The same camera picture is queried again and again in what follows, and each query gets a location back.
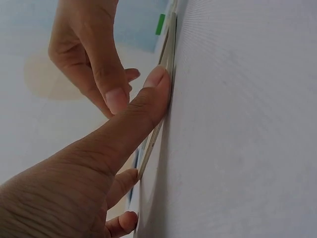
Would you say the person's left hand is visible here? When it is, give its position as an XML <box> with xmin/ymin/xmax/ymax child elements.
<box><xmin>0</xmin><ymin>65</ymin><xmax>172</xmax><ymax>238</ymax></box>

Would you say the person's right hand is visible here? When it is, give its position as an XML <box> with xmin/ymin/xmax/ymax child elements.
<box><xmin>48</xmin><ymin>0</ymin><xmax>141</xmax><ymax>119</ymax></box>

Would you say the thin printed card with green label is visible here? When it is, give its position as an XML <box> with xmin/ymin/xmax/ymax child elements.
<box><xmin>126</xmin><ymin>0</ymin><xmax>178</xmax><ymax>208</ymax></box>

